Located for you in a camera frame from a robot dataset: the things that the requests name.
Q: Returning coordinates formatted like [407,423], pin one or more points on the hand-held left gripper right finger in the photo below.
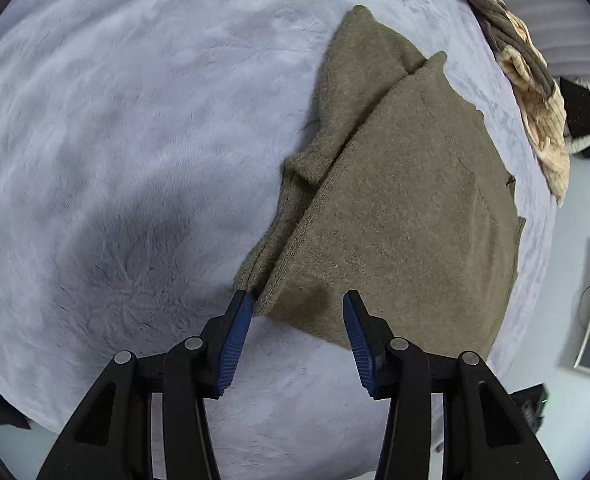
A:
[362,345]

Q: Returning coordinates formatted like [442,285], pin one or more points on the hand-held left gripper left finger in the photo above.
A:
[230,340]

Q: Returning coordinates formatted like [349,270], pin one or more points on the olive brown knit sweater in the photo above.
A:
[400,200]

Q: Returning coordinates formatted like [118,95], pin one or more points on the black electronic device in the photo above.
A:
[532,407]

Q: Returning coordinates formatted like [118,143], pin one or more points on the lavender plush blanket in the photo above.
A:
[125,135]

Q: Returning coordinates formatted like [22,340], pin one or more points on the cream striped knit garment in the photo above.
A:
[550,135]

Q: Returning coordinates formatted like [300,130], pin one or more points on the white and black jacket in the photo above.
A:
[582,110]

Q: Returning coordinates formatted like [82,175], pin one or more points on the brown fleece garment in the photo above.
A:
[505,30]

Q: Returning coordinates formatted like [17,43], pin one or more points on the grey curtain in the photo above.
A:
[550,20]

